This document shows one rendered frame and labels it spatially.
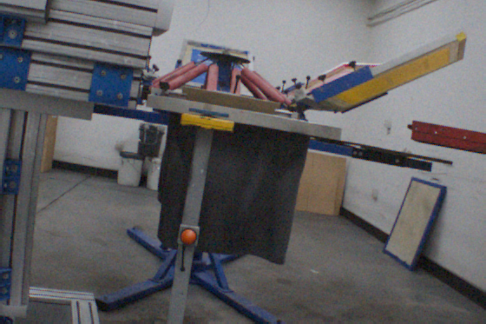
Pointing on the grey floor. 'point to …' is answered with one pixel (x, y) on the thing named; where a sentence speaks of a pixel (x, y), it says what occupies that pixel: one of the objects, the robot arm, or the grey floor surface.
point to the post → (206, 123)
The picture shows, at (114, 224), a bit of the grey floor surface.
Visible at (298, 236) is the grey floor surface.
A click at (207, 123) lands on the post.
